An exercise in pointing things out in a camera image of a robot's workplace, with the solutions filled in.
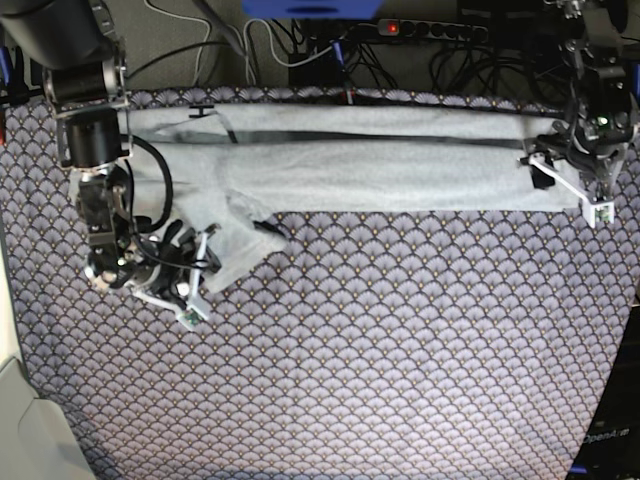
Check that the beige plastic bin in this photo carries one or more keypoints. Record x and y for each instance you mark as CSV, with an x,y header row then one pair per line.
x,y
36,439

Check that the fan-patterned tablecloth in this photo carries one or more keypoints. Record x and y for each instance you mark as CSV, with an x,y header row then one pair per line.
x,y
429,345

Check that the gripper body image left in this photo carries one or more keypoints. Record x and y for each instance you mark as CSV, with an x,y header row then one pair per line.
x,y
153,264

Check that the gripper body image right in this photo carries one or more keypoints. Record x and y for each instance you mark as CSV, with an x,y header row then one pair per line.
x,y
596,148

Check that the black box under table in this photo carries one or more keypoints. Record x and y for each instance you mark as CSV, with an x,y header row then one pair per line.
x,y
322,72

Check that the grey T-shirt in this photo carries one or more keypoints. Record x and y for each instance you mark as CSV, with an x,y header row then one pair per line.
x,y
235,165

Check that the blue box overhead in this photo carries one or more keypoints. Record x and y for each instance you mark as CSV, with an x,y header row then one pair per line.
x,y
311,9

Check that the black OpenArm case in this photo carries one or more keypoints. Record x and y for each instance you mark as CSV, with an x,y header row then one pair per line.
x,y
610,449

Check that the black power strip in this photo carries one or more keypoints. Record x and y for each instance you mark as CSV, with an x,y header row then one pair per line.
x,y
418,29

